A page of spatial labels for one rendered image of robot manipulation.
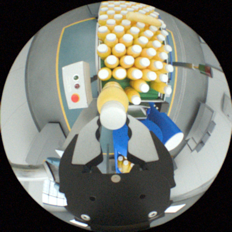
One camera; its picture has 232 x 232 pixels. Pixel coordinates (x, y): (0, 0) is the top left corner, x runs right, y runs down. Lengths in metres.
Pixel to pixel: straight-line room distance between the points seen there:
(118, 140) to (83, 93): 0.26
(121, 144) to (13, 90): 2.77
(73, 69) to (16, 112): 2.47
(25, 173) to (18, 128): 2.32
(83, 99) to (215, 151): 3.82
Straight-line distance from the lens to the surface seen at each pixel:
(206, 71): 0.51
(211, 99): 3.59
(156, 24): 0.45
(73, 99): 0.35
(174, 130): 0.84
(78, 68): 0.33
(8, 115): 2.61
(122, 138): 0.39
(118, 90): 0.15
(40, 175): 0.43
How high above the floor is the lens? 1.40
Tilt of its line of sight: 58 degrees down
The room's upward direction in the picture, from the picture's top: 175 degrees clockwise
